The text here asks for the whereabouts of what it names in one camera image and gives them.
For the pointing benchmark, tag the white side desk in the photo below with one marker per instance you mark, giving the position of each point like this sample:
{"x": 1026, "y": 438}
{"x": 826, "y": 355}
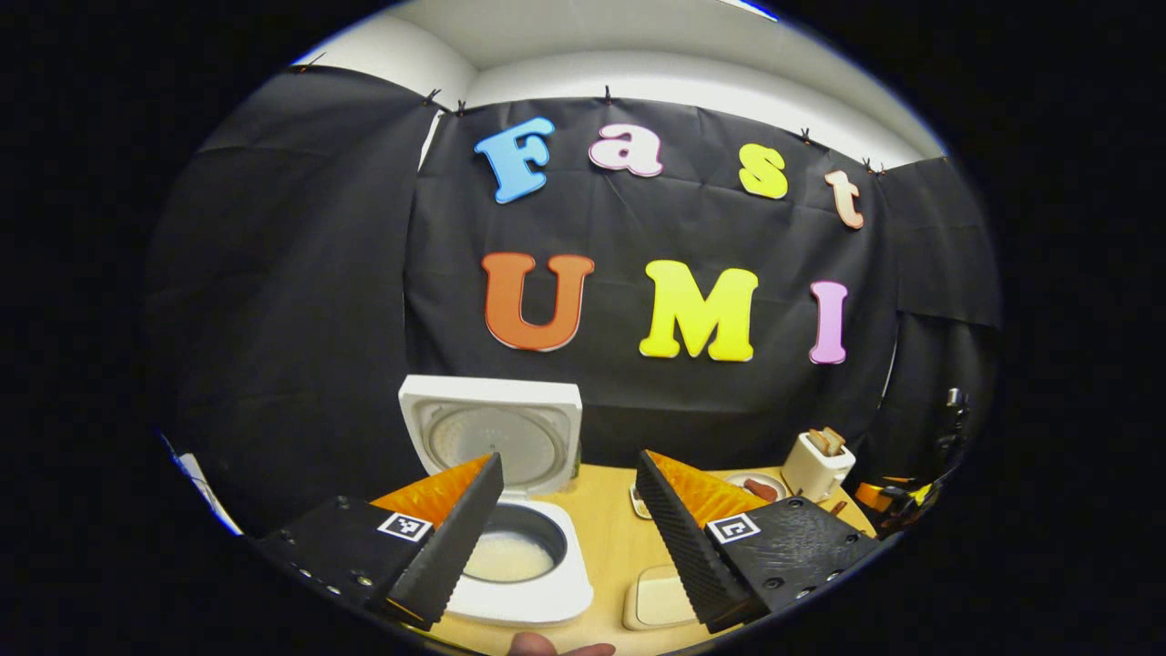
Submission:
{"x": 209, "y": 492}

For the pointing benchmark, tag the white rice cooker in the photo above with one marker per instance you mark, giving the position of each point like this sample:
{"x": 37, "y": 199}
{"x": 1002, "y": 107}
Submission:
{"x": 537, "y": 601}

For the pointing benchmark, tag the white rice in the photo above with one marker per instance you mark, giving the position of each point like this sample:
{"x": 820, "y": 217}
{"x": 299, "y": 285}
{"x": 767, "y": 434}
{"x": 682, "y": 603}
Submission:
{"x": 510, "y": 558}

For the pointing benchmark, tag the round white plate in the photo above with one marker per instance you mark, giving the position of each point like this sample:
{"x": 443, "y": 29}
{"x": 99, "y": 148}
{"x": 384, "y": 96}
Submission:
{"x": 740, "y": 479}

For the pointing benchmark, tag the white toaster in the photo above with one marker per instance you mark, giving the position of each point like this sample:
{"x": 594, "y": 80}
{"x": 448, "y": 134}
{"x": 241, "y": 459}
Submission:
{"x": 811, "y": 474}

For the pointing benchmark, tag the white divided grain dish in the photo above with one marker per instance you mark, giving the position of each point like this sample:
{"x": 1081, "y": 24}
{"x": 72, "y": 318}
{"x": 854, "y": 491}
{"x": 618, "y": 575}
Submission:
{"x": 638, "y": 503}

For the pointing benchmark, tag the cream square switch panel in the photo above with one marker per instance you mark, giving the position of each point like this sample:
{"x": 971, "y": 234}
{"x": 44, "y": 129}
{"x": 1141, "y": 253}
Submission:
{"x": 656, "y": 601}

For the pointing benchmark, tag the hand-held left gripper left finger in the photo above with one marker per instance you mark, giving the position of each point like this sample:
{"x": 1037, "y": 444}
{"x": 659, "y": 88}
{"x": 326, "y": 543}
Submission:
{"x": 455, "y": 547}

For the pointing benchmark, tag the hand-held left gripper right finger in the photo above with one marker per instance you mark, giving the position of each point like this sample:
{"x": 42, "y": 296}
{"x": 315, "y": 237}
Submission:
{"x": 683, "y": 547}

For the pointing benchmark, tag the brown sausage piece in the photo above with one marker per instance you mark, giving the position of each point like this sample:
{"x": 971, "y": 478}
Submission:
{"x": 761, "y": 489}

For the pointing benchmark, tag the toast slice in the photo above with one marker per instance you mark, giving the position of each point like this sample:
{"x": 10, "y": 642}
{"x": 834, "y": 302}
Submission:
{"x": 818, "y": 442}
{"x": 834, "y": 439}

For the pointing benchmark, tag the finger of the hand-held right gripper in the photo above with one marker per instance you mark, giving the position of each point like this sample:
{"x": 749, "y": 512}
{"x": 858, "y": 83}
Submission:
{"x": 874, "y": 497}

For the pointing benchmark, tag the black backdrop cloth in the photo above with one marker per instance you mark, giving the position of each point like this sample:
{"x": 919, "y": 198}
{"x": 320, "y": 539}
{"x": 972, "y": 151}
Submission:
{"x": 319, "y": 319}

